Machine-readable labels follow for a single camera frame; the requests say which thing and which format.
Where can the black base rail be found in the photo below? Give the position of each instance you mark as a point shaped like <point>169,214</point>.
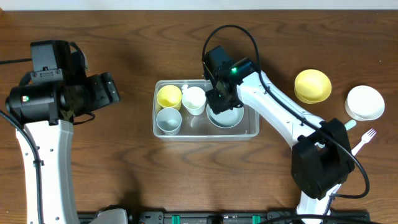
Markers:
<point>163,217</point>

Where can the grey plastic bowl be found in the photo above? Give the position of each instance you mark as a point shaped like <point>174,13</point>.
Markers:
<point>226,119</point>

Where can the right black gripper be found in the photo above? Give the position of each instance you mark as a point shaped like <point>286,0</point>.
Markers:
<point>217,106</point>

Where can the white plastic bowl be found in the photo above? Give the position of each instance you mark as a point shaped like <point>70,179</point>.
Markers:
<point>364,103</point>

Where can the clear plastic container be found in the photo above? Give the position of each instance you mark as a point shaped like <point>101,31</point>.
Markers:
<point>200,128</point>

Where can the grey plastic cup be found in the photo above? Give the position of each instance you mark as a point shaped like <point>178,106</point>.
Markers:
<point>169,120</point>

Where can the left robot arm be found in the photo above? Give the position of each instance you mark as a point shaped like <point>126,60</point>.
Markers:
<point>43,109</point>

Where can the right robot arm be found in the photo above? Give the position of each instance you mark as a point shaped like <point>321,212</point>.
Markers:
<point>321,154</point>

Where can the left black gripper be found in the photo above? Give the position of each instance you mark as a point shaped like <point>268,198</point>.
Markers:
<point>109,92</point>

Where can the mint green plastic spoon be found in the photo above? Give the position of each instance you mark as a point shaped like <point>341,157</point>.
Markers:
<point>350,124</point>

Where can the yellow plastic cup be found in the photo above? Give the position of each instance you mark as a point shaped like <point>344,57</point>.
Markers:
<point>170,96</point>

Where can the white plastic fork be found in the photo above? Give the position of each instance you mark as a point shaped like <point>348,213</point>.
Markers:
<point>366,137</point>

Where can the yellow plastic bowl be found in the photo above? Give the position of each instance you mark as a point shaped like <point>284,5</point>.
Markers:
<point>312,86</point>

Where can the white plastic cup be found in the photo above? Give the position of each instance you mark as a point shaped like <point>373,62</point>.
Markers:
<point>194,99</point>

